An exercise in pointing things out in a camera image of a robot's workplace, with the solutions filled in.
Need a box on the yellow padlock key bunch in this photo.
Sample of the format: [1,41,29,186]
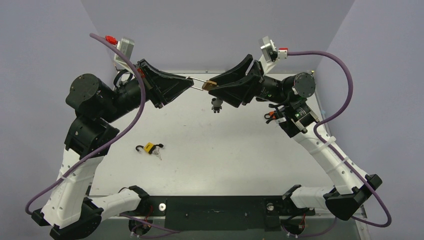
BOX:
[152,147,162,161]

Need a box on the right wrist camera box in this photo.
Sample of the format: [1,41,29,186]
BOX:
[258,36,289,75]

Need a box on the yellow padlock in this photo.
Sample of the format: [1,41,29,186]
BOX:
[135,142,164,155]

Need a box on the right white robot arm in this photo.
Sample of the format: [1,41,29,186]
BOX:
[208,55,382,221]

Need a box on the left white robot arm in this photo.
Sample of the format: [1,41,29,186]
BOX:
[31,73,151,240]

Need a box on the brass padlock key bunch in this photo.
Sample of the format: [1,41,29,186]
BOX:
[211,97,223,113]

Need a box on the purple cable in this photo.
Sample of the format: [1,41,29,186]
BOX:
[24,32,147,216]
[286,50,393,229]

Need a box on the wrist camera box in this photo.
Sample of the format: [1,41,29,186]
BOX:
[258,36,289,75]
[113,37,135,73]

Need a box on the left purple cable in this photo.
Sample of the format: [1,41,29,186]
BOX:
[24,32,147,216]

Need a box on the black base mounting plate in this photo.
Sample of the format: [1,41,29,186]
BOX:
[127,195,316,232]

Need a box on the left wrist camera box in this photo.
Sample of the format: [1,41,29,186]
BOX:
[113,37,135,73]

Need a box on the brass padlock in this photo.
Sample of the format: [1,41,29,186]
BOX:
[185,76,218,91]

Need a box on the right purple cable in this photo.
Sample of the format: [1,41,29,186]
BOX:
[286,50,393,229]

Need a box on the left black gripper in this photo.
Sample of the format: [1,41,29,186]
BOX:
[100,59,194,124]

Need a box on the orange padlock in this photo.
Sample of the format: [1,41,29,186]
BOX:
[263,111,276,124]

